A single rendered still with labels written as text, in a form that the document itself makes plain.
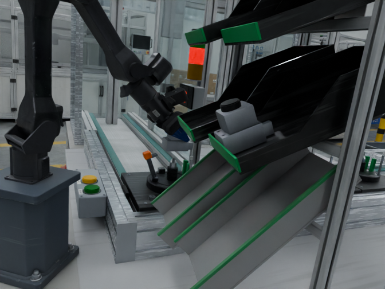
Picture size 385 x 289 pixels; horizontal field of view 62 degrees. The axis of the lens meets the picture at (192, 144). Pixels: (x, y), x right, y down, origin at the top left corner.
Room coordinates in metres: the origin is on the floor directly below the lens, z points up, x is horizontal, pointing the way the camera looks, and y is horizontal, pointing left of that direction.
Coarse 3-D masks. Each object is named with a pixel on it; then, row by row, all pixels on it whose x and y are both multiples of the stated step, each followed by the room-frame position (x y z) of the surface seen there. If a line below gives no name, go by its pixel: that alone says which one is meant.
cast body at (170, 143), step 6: (168, 138) 0.86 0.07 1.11; (174, 138) 0.84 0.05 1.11; (162, 144) 0.86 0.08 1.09; (168, 144) 0.83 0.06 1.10; (174, 144) 0.84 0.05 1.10; (180, 144) 0.85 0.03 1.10; (186, 144) 0.85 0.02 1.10; (192, 144) 0.88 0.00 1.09; (168, 150) 0.83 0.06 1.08; (174, 150) 0.84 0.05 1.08; (180, 150) 0.85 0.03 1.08; (186, 150) 0.85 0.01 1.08
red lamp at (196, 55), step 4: (192, 48) 1.06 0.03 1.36; (196, 48) 1.06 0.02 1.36; (200, 48) 1.06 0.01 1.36; (192, 52) 1.06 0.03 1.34; (196, 52) 1.06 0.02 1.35; (200, 52) 1.06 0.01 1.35; (204, 52) 1.07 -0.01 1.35; (192, 56) 1.06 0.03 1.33; (196, 56) 1.06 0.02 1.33; (200, 56) 1.06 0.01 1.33; (188, 60) 1.08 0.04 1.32; (192, 60) 1.06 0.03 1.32; (196, 60) 1.06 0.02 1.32; (200, 60) 1.06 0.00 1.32
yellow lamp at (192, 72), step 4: (188, 64) 1.07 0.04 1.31; (192, 64) 1.06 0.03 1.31; (196, 64) 1.06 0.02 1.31; (188, 68) 1.07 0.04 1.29; (192, 68) 1.06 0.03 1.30; (196, 68) 1.06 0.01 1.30; (200, 68) 1.06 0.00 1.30; (188, 72) 1.07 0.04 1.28; (192, 72) 1.06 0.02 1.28; (196, 72) 1.06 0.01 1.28; (200, 72) 1.06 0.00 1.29; (188, 76) 1.07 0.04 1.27; (192, 76) 1.06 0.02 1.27; (196, 76) 1.06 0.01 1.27; (200, 76) 1.07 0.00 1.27
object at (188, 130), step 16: (288, 48) 0.70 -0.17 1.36; (304, 48) 0.66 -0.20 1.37; (320, 48) 0.61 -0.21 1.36; (256, 64) 0.68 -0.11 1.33; (272, 64) 0.69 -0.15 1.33; (288, 64) 0.56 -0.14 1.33; (304, 64) 0.57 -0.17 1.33; (240, 80) 0.67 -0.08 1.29; (256, 80) 0.68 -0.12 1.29; (272, 80) 0.55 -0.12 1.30; (224, 96) 0.67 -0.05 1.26; (240, 96) 0.68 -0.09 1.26; (256, 96) 0.55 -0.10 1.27; (192, 112) 0.65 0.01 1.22; (208, 112) 0.66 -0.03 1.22; (256, 112) 0.55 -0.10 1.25; (192, 128) 0.60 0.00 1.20; (208, 128) 0.53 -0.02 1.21
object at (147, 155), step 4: (144, 152) 0.83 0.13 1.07; (148, 152) 0.82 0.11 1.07; (144, 156) 0.82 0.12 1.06; (148, 156) 0.82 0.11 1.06; (152, 156) 0.83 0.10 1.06; (156, 156) 0.83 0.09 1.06; (148, 160) 0.83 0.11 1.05; (148, 164) 0.83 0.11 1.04; (152, 164) 0.83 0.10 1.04; (152, 168) 0.83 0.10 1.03; (152, 172) 0.83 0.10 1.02; (152, 176) 0.83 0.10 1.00
